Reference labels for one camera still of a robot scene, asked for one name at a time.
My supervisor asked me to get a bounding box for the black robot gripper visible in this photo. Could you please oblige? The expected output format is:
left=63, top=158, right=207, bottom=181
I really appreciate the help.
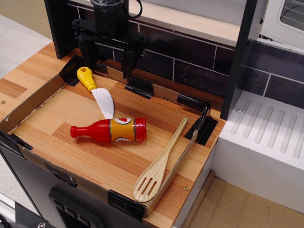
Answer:
left=72, top=0, right=146, bottom=79

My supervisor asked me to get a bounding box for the red hot sauce bottle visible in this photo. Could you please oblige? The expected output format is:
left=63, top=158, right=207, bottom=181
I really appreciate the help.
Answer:
left=70, top=118, right=146, bottom=142

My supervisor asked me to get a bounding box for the light wooden shelf board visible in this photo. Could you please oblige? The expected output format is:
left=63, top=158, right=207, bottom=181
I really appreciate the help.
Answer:
left=68, top=0, right=241, bottom=48

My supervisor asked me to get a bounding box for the wooden slotted spatula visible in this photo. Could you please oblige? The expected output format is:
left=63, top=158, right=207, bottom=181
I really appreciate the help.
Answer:
left=133, top=118, right=188, bottom=203

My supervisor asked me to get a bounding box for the black oven control panel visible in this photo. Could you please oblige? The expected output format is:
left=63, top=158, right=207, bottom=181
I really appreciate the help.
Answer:
left=48, top=189, right=105, bottom=228

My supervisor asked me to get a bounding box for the white appliance with vent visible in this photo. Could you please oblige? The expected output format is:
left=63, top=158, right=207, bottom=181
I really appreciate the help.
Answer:
left=260, top=0, right=304, bottom=49

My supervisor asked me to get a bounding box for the white ridged sink drainboard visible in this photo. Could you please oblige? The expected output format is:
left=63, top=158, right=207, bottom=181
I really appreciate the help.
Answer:
left=212, top=92, right=304, bottom=213

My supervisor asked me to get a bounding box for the black device bottom left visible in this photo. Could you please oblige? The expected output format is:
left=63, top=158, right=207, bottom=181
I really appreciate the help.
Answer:
left=0, top=201, right=54, bottom=228

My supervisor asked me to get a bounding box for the yellow handled toy knife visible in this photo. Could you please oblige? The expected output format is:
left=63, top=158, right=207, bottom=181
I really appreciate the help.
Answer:
left=76, top=66, right=114, bottom=119

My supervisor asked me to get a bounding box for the black shelf post left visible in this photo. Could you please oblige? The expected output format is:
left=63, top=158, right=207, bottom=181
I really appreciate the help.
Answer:
left=44, top=0, right=79, bottom=59

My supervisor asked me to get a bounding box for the black shelf post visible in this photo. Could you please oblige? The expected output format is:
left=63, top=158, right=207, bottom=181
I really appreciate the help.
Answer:
left=220, top=0, right=268, bottom=120
left=44, top=0, right=79, bottom=59

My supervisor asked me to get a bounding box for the black shelf post right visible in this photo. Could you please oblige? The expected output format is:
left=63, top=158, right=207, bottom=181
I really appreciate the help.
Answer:
left=220, top=0, right=268, bottom=120

